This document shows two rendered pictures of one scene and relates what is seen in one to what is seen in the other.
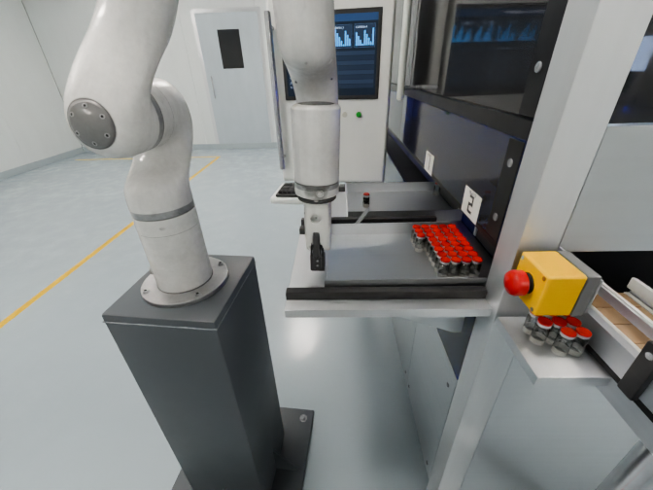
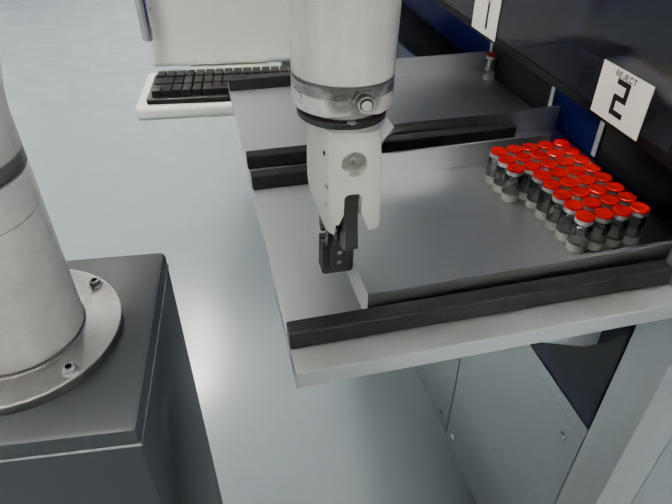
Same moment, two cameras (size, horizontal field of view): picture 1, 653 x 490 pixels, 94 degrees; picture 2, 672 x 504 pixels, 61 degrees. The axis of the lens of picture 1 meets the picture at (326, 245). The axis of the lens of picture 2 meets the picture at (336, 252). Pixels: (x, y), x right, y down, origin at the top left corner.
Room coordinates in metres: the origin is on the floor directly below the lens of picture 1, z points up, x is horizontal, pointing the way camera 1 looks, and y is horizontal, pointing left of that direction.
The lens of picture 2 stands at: (0.13, 0.14, 1.27)
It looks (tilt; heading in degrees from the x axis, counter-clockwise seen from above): 38 degrees down; 345
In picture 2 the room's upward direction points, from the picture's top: straight up
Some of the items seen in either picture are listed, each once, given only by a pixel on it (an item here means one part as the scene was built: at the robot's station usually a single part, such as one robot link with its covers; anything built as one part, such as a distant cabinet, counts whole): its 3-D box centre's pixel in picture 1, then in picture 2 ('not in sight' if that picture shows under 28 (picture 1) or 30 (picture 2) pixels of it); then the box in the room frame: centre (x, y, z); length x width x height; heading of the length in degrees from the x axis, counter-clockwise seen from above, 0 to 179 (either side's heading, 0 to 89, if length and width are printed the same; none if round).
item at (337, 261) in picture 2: (317, 260); (340, 251); (0.55, 0.02, 0.93); 0.03 x 0.03 x 0.07; 88
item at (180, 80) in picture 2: (323, 190); (247, 81); (1.31, 0.01, 0.82); 0.40 x 0.14 x 0.02; 81
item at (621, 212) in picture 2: (452, 249); (576, 190); (0.62, -0.30, 0.91); 0.18 x 0.02 x 0.05; 179
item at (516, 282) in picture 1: (520, 282); not in sight; (0.37, -0.29, 1.00); 0.04 x 0.04 x 0.04; 88
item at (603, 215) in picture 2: (442, 249); (559, 192); (0.62, -0.28, 0.91); 0.18 x 0.02 x 0.05; 179
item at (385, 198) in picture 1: (396, 199); (423, 94); (0.96, -0.24, 0.90); 0.34 x 0.26 x 0.04; 88
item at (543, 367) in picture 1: (556, 347); not in sight; (0.35, -0.38, 0.87); 0.14 x 0.13 x 0.02; 88
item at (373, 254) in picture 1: (395, 253); (474, 210); (0.63, -0.17, 0.90); 0.34 x 0.26 x 0.04; 89
